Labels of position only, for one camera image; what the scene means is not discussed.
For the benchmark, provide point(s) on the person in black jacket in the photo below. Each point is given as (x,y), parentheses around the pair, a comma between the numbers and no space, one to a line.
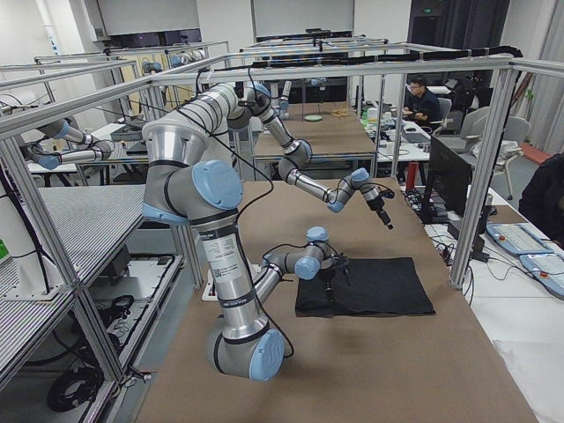
(542,199)

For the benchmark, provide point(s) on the black printed t-shirt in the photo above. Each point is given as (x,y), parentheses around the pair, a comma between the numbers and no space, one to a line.
(376,287)

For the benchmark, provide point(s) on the teach pendant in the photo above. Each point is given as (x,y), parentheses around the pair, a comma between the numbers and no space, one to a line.
(516,239)
(547,269)

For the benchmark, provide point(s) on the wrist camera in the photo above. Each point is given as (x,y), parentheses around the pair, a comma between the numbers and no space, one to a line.
(387,193)

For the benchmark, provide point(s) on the aluminium slatted work table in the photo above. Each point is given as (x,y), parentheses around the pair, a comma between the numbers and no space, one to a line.
(93,223)

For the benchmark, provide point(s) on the black computer monitor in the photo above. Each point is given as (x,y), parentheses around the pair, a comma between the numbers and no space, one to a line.
(449,177)

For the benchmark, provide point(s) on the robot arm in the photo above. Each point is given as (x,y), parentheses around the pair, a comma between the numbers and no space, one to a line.
(299,158)
(183,189)

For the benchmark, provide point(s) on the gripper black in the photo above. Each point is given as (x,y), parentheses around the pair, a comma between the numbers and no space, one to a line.
(378,205)
(329,279)

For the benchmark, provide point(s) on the seated person in background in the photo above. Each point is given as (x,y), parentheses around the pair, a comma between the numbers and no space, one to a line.
(421,105)

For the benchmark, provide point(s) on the aluminium frame cage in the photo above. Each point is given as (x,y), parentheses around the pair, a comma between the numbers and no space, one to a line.
(27,217)

